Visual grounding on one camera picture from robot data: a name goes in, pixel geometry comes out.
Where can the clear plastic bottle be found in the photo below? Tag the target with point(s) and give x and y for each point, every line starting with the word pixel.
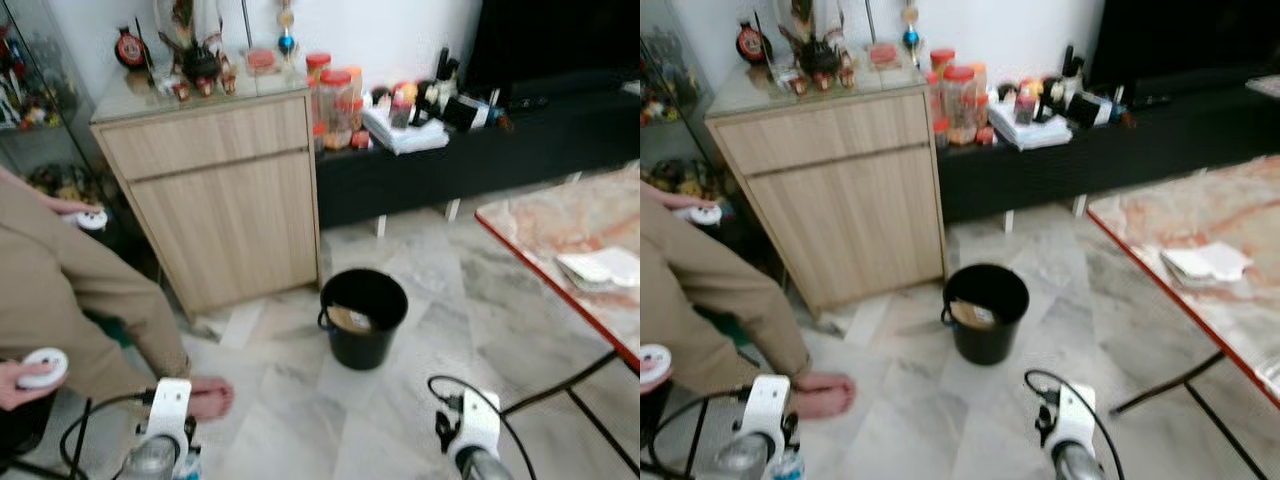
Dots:
pixel 188 466
pixel 790 466

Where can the white round controller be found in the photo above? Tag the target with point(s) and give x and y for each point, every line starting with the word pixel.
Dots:
pixel 45 365
pixel 655 362
pixel 707 215
pixel 93 220

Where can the black plastic rubbish bin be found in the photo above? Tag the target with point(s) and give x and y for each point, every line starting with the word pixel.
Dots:
pixel 365 345
pixel 985 340

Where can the brown paper trash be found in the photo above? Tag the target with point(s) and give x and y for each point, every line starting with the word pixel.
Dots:
pixel 350 319
pixel 973 315

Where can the person's right hand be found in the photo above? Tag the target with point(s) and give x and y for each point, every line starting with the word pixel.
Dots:
pixel 648 389
pixel 10 385

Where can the person's left hand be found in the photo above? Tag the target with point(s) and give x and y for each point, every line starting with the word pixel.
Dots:
pixel 68 205
pixel 680 200

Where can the person's bare foot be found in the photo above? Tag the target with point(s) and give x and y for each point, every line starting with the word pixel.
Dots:
pixel 210 398
pixel 825 395

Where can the green plastic item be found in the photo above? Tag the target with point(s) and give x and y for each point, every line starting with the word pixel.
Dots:
pixel 108 328
pixel 725 325

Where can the person's leg in khaki trousers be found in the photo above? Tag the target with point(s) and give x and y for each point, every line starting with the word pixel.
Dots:
pixel 70 300
pixel 710 300

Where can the white folded tissue paper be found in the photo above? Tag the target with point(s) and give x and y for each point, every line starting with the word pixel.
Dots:
pixel 1205 265
pixel 600 270

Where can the light wooden cabinet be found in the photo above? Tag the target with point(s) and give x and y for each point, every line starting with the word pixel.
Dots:
pixel 845 195
pixel 220 200

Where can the black low TV console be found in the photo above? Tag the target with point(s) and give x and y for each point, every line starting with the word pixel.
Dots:
pixel 470 165
pixel 1100 160

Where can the small black box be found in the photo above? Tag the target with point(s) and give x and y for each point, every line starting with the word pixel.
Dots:
pixel 463 113
pixel 1088 108

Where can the large clear jar red lid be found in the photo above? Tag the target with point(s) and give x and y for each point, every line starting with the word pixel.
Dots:
pixel 961 105
pixel 336 110

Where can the glass display cabinet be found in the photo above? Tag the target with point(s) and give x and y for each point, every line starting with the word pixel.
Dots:
pixel 35 110
pixel 670 110

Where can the dark pot figurine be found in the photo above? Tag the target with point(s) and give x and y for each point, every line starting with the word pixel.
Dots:
pixel 201 65
pixel 822 60

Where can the small clear jar red lid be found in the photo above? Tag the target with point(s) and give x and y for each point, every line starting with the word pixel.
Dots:
pixel 941 62
pixel 317 68

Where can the flat container red lid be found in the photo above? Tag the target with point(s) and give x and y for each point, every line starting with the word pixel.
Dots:
pixel 884 56
pixel 261 62

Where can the round red black clock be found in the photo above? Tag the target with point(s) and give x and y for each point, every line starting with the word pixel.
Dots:
pixel 753 44
pixel 132 50

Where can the blue ball ornament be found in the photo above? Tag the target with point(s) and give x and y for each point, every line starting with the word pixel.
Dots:
pixel 911 38
pixel 286 42

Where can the black television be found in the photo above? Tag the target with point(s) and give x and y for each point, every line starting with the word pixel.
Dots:
pixel 1180 38
pixel 555 40

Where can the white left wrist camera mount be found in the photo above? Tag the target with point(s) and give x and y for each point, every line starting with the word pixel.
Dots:
pixel 170 412
pixel 765 410

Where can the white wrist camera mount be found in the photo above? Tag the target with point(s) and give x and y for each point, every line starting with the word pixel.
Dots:
pixel 1075 415
pixel 765 410
pixel 170 412
pixel 478 420

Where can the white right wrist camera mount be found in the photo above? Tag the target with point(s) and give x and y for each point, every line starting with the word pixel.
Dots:
pixel 478 420
pixel 1075 415

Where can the black metal table leg frame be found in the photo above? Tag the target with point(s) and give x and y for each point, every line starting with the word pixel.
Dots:
pixel 1200 395
pixel 560 395

